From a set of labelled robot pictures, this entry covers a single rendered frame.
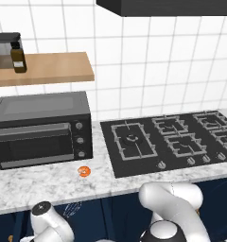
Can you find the toaster oven glass door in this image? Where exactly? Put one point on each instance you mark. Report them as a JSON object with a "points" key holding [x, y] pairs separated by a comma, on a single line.
{"points": [[33, 148]]}

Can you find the black range hood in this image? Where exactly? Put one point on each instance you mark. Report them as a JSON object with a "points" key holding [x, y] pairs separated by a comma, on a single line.
{"points": [[169, 8]]}

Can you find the black toaster oven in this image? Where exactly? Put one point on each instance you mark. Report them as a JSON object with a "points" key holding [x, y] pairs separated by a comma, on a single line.
{"points": [[39, 107]]}

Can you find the round grey hob knob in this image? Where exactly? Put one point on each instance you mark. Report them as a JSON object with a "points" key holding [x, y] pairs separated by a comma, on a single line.
{"points": [[191, 161], [221, 155], [206, 158], [161, 164]]}

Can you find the black gas hob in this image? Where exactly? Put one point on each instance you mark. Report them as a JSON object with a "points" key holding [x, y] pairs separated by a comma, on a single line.
{"points": [[169, 148]]}

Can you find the wooden wall shelf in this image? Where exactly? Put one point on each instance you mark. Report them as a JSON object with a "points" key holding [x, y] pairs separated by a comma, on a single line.
{"points": [[49, 67]]}

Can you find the navy blue cupboard door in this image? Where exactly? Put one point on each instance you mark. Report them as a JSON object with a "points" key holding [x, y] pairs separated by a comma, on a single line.
{"points": [[8, 225], [121, 217], [221, 208]]}

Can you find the dark bottle with white label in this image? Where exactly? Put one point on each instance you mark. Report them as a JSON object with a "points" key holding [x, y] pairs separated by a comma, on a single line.
{"points": [[18, 60]]}

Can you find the round grey toaster oven knob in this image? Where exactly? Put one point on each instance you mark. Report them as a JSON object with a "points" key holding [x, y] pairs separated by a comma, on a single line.
{"points": [[81, 154], [78, 125], [80, 140]]}

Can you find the small orange round item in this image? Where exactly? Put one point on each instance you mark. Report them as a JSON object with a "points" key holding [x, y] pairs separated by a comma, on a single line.
{"points": [[84, 171]]}

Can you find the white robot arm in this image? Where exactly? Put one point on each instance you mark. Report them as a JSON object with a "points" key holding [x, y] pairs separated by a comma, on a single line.
{"points": [[178, 204]]}

